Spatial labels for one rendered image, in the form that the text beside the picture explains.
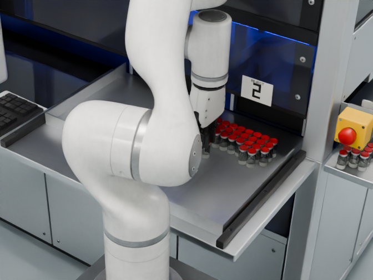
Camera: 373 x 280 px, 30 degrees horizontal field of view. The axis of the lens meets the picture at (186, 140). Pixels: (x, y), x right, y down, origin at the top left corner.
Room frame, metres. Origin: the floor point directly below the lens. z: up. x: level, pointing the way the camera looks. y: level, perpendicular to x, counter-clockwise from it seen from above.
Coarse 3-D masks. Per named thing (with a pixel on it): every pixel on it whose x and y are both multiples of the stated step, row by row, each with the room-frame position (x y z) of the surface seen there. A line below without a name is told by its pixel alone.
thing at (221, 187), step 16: (208, 160) 1.37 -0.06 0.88; (224, 160) 1.38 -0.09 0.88; (272, 160) 1.38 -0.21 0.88; (288, 160) 1.36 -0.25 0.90; (208, 176) 1.31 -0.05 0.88; (224, 176) 1.31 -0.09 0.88; (240, 176) 1.31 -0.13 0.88; (256, 176) 1.31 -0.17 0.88; (272, 176) 1.29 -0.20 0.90; (176, 192) 1.24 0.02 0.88; (192, 192) 1.25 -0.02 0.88; (208, 192) 1.25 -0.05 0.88; (224, 192) 1.25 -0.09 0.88; (240, 192) 1.25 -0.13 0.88; (256, 192) 1.23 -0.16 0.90; (176, 208) 1.16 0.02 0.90; (192, 208) 1.19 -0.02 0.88; (208, 208) 1.19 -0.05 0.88; (224, 208) 1.19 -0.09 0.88; (240, 208) 1.16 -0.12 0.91; (208, 224) 1.12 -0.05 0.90; (224, 224) 1.10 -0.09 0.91
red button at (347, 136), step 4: (344, 128) 1.34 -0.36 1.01; (348, 128) 1.33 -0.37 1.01; (340, 132) 1.33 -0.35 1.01; (344, 132) 1.32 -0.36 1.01; (348, 132) 1.32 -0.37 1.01; (352, 132) 1.32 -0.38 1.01; (340, 136) 1.32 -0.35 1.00; (344, 136) 1.32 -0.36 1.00; (348, 136) 1.31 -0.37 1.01; (352, 136) 1.31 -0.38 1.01; (340, 140) 1.32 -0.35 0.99; (344, 140) 1.32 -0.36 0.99; (348, 140) 1.31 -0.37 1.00; (352, 140) 1.31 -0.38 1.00; (344, 144) 1.32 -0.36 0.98; (348, 144) 1.31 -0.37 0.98
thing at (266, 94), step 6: (246, 78) 1.49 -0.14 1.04; (252, 78) 1.49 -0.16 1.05; (246, 84) 1.49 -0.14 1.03; (252, 84) 1.49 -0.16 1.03; (264, 84) 1.47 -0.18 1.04; (270, 84) 1.46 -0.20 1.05; (246, 90) 1.49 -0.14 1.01; (252, 90) 1.49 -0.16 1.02; (258, 90) 1.48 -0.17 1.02; (264, 90) 1.47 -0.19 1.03; (270, 90) 1.46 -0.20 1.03; (246, 96) 1.49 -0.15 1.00; (258, 96) 1.48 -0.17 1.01; (264, 96) 1.47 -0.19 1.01; (270, 96) 1.46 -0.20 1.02; (264, 102) 1.47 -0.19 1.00; (270, 102) 1.46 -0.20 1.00
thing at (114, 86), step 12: (120, 72) 1.77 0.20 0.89; (96, 84) 1.68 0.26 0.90; (108, 84) 1.72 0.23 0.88; (120, 84) 1.72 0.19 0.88; (132, 84) 1.73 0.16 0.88; (144, 84) 1.73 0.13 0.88; (72, 96) 1.60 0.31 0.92; (84, 96) 1.64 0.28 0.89; (96, 96) 1.65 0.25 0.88; (108, 96) 1.66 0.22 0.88; (120, 96) 1.66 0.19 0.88; (132, 96) 1.66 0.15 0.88; (144, 96) 1.66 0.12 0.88; (60, 108) 1.55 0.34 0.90; (72, 108) 1.59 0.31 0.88; (48, 120) 1.50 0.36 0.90; (60, 120) 1.48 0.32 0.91
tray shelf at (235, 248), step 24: (240, 120) 1.56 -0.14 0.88; (0, 144) 1.41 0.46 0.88; (24, 144) 1.41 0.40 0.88; (48, 144) 1.42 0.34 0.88; (288, 144) 1.45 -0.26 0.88; (48, 168) 1.32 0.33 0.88; (312, 168) 1.37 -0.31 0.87; (288, 192) 1.26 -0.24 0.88; (264, 216) 1.17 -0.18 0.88; (192, 240) 1.10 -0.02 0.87; (240, 240) 1.09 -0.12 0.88
